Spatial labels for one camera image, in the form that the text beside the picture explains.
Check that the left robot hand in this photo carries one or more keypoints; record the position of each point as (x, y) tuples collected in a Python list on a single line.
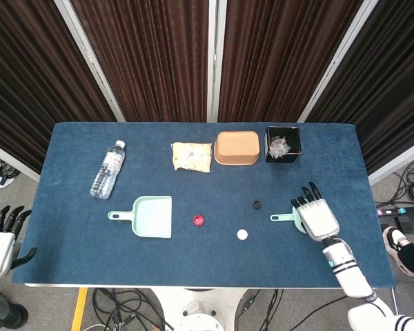
[(0, 248)]

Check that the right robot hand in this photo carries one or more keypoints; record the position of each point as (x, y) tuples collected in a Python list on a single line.
[(319, 219)]

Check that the mint green hand brush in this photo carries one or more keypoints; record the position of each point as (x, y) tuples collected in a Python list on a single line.
[(281, 217)]

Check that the black bottle cap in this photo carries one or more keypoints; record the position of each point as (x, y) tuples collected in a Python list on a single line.
[(257, 205)]

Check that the white bottle cap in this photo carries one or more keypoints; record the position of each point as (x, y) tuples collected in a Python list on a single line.
[(242, 234)]

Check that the red bottle cap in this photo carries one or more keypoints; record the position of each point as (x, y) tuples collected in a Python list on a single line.
[(198, 220)]

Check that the mint green dustpan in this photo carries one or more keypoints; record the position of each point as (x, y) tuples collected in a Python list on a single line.
[(153, 217)]

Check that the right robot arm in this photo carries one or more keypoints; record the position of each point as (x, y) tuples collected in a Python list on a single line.
[(352, 272)]

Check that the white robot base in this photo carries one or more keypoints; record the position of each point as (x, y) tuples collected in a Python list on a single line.
[(200, 308)]

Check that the clear plastic water bottle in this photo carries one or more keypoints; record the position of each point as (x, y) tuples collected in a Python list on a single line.
[(107, 170)]

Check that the black square box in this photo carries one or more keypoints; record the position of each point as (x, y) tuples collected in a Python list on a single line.
[(295, 157)]

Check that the black and white sneaker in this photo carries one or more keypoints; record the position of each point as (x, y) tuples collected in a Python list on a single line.
[(395, 246)]

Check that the clear plastic wrapper bundle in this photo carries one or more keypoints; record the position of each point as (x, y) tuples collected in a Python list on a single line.
[(278, 147)]

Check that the black foot pedal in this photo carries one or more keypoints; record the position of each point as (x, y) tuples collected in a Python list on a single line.
[(408, 223)]

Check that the yellow floor tape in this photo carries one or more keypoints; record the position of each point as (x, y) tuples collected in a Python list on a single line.
[(79, 308)]

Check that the brown rectangular container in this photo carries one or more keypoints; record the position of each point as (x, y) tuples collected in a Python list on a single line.
[(237, 146)]

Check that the blue tablecloth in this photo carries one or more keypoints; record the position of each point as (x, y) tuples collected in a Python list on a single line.
[(207, 262)]

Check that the yellow snack packet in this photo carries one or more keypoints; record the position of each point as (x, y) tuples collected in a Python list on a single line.
[(191, 157)]

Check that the brown pleated curtain panel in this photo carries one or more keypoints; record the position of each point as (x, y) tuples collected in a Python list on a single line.
[(393, 86), (152, 58), (27, 86), (272, 58)]

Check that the white partition bottom rail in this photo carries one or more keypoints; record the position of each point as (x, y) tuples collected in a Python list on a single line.
[(14, 162), (396, 162)]

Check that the white partition post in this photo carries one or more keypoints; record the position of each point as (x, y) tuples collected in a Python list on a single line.
[(338, 62), (214, 62), (89, 62)]

